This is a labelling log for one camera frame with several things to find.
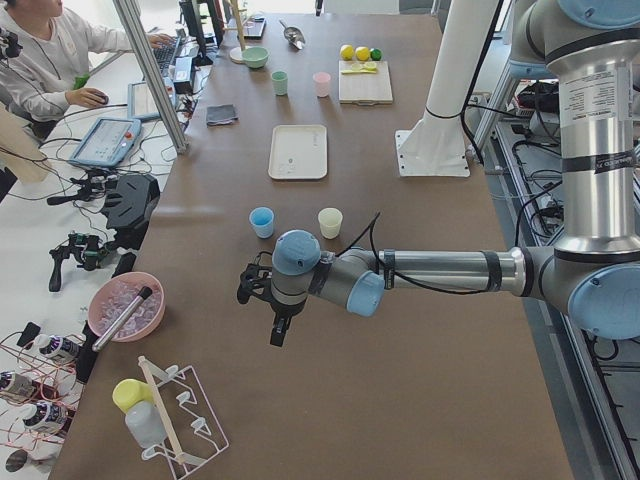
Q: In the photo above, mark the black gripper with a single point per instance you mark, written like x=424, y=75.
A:
x=286, y=310

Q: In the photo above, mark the blue plastic cup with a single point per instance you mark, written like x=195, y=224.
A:
x=262, y=221

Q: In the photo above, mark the cream plastic cup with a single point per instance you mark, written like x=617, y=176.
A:
x=330, y=222

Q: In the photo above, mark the green plastic cup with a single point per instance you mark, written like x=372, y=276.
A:
x=280, y=83

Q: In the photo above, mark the pink plastic cup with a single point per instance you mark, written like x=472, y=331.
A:
x=322, y=84

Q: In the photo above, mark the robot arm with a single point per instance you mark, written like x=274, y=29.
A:
x=591, y=273

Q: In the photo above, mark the cream rabbit tray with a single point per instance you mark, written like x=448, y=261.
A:
x=298, y=152

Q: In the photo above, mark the metal muddler in bowl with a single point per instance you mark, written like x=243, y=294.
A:
x=144, y=293

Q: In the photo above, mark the clear cup on rack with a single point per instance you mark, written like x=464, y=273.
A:
x=144, y=423

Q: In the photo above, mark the yellow cup on rack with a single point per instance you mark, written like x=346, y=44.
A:
x=129, y=392

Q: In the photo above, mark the black stand base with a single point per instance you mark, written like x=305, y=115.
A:
x=128, y=208

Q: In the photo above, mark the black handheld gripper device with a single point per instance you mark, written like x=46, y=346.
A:
x=88, y=250

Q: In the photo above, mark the grey folded cloth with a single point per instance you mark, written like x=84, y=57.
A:
x=221, y=114

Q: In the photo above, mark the wooden cutting board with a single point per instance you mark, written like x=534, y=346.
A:
x=365, y=89

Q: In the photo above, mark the blue teach pendant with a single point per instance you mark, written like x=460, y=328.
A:
x=107, y=143
x=140, y=102

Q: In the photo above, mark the green bowl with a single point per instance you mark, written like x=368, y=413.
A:
x=255, y=57

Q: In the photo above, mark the yellow plastic knife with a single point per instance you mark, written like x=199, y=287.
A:
x=358, y=71

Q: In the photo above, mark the wooden mug tree stand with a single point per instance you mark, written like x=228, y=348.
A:
x=236, y=54

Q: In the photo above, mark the whole yellow lemon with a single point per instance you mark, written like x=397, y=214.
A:
x=347, y=52
x=362, y=53

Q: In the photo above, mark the green lime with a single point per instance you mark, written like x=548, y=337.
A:
x=375, y=54

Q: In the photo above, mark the metal scoop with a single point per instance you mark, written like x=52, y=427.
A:
x=293, y=35

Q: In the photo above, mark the black keyboard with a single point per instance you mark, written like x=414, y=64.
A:
x=165, y=55

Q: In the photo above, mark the seated person in white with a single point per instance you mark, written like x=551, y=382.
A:
x=50, y=73

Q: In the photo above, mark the white wire cup rack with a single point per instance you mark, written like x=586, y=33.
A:
x=195, y=435

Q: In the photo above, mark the aluminium frame post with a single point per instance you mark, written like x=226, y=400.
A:
x=129, y=16

